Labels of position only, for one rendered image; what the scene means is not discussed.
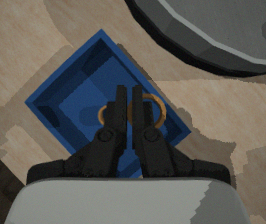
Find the bronze bushing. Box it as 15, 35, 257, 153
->
98, 105, 106, 124
127, 93, 166, 128

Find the blue square tray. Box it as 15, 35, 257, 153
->
24, 28, 191, 178

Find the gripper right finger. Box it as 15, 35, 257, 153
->
132, 85, 231, 185

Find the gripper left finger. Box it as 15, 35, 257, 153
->
26, 85, 127, 185

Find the grey round turning table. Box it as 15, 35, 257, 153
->
124, 0, 266, 78

